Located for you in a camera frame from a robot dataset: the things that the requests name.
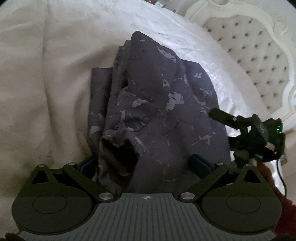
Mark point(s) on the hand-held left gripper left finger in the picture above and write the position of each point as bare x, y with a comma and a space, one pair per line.
89, 166

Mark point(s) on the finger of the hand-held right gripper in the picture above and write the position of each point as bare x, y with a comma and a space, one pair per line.
240, 155
223, 115

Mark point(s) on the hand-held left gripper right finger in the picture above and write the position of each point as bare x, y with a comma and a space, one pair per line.
199, 165

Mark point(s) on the purple patterned hooded jacket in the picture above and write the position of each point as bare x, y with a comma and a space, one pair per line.
166, 111

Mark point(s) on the person's right forearm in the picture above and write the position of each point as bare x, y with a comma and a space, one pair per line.
284, 208

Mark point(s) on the white tufted headboard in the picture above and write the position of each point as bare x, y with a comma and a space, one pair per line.
261, 53

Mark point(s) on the white bedspread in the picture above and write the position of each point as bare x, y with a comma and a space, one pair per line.
46, 81

